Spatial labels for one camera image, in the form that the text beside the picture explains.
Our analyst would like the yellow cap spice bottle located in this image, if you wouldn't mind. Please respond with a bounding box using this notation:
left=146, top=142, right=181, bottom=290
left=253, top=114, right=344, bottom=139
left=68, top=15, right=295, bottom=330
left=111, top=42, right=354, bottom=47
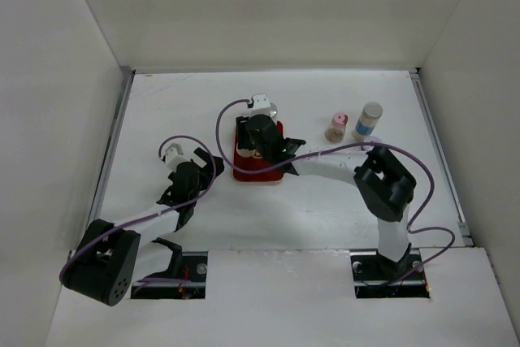
left=236, top=149, right=254, bottom=158

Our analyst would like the silver cap tall bottle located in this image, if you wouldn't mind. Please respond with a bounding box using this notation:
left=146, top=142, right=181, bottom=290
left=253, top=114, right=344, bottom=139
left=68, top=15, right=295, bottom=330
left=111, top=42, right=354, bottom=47
left=270, top=103, right=278, bottom=120

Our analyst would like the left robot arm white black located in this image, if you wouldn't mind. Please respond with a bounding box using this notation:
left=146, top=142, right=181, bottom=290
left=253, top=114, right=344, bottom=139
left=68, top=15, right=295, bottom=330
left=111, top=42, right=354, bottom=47
left=59, top=145, right=224, bottom=306

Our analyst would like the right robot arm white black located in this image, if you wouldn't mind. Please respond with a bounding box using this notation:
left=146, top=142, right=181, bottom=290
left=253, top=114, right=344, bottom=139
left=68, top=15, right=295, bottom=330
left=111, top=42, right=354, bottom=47
left=236, top=114, right=417, bottom=279

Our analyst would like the red rectangular tray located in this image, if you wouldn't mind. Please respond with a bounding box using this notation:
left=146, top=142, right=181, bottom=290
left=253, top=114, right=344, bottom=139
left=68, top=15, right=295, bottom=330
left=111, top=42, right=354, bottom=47
left=232, top=137, right=284, bottom=183

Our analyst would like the pink cap spice bottle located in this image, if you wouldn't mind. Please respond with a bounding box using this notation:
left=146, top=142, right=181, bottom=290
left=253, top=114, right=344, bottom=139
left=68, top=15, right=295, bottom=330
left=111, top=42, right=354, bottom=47
left=324, top=112, right=349, bottom=143

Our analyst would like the white cap jar right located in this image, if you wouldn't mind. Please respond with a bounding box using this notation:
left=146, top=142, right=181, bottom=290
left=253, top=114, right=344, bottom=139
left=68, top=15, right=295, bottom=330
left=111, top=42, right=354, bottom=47
left=362, top=136, right=382, bottom=152

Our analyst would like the silver cap blue label bottle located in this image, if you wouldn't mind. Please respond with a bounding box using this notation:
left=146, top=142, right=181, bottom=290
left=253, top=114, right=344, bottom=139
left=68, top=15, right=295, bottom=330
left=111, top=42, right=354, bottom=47
left=352, top=102, right=383, bottom=141

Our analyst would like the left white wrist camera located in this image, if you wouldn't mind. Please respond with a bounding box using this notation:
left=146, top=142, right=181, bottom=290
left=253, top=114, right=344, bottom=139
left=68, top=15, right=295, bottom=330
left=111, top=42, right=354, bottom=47
left=161, top=142, right=191, bottom=171

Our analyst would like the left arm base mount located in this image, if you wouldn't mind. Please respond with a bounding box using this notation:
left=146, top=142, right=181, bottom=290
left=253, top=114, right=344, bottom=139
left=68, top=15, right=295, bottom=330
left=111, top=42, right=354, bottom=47
left=129, top=238, right=209, bottom=300

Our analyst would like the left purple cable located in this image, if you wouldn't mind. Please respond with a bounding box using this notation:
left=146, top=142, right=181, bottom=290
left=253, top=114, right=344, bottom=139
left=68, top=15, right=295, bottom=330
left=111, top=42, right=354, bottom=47
left=58, top=134, right=225, bottom=295

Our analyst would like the purple cable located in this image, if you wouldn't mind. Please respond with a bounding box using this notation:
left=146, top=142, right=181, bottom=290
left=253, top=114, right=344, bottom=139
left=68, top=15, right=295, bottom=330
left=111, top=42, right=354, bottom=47
left=58, top=134, right=225, bottom=295
left=214, top=98, right=457, bottom=288

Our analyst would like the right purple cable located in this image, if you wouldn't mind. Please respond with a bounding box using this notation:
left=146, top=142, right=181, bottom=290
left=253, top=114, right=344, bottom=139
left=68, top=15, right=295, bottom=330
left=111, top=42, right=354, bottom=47
left=214, top=98, right=457, bottom=288

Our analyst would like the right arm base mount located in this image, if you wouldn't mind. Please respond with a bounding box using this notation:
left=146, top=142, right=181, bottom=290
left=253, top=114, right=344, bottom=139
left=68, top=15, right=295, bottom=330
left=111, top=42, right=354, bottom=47
left=350, top=252, right=430, bottom=299

